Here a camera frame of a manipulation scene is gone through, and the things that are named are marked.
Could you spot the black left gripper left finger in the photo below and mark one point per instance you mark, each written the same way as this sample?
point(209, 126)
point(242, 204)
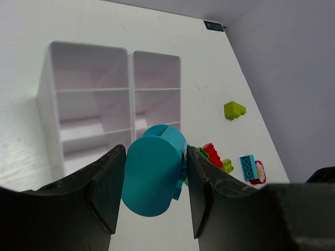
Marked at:
point(77, 212)

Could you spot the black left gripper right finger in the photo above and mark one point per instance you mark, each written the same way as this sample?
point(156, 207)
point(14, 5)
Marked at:
point(228, 214)

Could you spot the red flower lego brick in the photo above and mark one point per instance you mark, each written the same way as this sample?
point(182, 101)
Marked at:
point(261, 174)

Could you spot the light blue lego brick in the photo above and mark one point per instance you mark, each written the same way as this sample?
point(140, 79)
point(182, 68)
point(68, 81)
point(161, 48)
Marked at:
point(248, 166)

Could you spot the teal rounded lego brick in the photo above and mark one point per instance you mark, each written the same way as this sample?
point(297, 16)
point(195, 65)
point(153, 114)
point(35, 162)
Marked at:
point(154, 170)

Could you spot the lime green small lego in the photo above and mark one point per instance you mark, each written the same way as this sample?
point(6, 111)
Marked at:
point(227, 166)

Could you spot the lime green sloped lego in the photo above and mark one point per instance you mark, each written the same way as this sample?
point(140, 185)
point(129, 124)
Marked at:
point(234, 110)

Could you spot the white left divided container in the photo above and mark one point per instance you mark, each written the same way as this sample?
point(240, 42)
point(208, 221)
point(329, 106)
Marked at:
point(84, 102)

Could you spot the white divided container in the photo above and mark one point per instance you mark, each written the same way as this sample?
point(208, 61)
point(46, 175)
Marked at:
point(84, 102)
point(156, 91)

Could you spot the white right divided container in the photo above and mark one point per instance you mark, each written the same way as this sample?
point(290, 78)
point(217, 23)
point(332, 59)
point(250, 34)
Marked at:
point(156, 91)

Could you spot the blue table label right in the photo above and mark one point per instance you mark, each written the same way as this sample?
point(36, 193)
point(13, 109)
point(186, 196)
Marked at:
point(214, 26)

